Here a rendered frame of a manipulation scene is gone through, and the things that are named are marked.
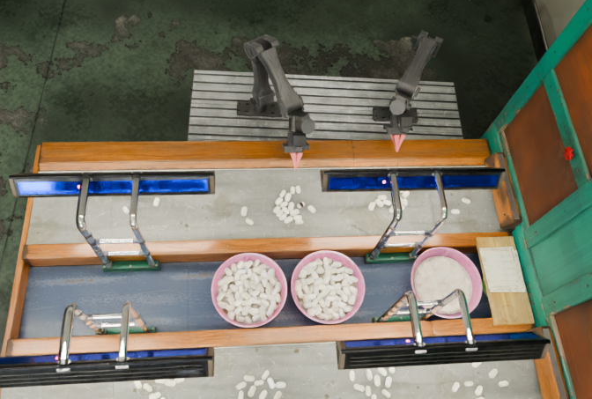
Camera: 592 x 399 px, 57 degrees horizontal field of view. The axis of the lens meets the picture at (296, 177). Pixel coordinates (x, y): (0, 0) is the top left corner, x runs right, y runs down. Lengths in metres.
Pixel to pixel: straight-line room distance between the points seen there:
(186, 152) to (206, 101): 0.33
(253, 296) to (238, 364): 0.24
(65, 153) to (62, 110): 1.09
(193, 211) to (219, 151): 0.26
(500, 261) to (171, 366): 1.26
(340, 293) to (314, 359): 0.25
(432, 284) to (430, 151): 0.56
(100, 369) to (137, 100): 1.97
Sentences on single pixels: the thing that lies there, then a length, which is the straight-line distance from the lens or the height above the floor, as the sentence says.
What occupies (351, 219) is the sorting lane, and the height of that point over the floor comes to 0.74.
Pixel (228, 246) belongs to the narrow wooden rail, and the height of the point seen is 0.76.
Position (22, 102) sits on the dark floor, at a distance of 3.44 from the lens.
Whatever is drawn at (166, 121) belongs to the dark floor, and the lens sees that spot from 3.18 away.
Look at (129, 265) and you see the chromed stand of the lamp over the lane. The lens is 2.08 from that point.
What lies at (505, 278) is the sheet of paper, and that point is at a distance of 2.19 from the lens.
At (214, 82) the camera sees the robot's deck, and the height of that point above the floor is 0.67.
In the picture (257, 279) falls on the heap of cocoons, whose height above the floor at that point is 0.75.
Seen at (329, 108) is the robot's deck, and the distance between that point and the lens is 2.44.
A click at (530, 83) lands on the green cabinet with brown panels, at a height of 1.15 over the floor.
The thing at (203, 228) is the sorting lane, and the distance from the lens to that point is 2.07.
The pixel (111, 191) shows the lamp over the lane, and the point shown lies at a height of 1.06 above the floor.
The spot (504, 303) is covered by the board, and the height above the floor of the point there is 0.78.
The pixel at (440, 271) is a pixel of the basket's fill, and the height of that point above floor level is 0.74.
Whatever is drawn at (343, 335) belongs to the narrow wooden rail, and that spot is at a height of 0.76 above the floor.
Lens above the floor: 2.67
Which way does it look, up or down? 63 degrees down
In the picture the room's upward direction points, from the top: 11 degrees clockwise
